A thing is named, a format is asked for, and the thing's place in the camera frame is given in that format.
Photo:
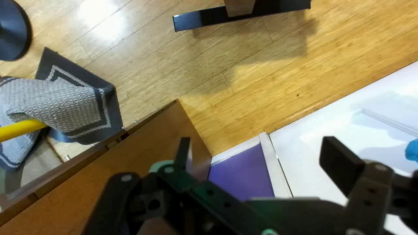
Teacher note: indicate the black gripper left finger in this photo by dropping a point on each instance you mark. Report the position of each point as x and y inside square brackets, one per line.
[173, 191]

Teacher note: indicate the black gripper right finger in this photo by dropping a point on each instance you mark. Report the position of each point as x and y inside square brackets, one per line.
[369, 191]

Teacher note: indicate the white panel door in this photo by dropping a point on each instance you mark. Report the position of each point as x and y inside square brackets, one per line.
[330, 118]

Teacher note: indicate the brown wooden cabinet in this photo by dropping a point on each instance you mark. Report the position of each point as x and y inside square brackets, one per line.
[86, 187]

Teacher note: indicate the yellow pole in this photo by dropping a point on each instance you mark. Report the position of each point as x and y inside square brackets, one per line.
[19, 130]

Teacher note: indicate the black flat stand foot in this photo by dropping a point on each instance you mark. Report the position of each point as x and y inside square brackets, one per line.
[209, 18]

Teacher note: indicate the dark gray round object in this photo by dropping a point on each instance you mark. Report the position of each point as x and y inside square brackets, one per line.
[10, 31]

